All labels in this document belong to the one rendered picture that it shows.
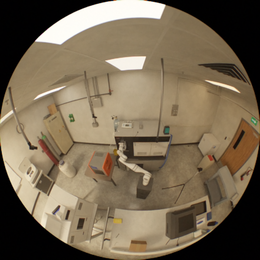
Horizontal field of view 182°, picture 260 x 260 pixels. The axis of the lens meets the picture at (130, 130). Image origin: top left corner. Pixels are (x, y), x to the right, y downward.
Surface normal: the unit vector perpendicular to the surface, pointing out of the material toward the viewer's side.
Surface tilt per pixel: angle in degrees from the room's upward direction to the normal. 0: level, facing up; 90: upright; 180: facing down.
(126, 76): 90
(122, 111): 90
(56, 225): 40
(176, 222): 0
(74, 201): 0
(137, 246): 0
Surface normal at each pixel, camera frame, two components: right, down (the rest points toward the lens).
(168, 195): -0.07, -0.83
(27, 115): 0.99, 0.00
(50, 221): 0.60, -0.63
